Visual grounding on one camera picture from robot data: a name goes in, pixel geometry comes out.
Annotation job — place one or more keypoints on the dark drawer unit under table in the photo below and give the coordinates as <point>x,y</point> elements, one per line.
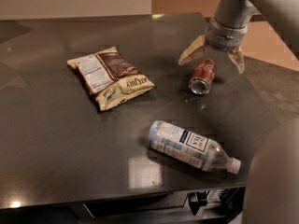
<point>214,206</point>

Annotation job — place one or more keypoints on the red coke can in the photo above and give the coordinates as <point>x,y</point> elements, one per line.
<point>202,77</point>

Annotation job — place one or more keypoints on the brown and cream chip bag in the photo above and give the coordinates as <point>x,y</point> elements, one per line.
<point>109,78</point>

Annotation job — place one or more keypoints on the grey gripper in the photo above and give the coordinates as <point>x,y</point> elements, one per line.
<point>221,38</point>

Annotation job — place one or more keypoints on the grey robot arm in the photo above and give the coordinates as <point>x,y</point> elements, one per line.
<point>272,192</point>

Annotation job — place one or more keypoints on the clear plastic water bottle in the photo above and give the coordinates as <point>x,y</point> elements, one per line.
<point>192,148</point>

